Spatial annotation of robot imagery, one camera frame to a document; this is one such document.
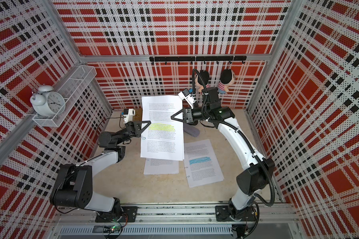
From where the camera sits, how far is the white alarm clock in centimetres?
59

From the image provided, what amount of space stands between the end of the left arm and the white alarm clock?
0.30 m

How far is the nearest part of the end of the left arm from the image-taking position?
2.18 ft
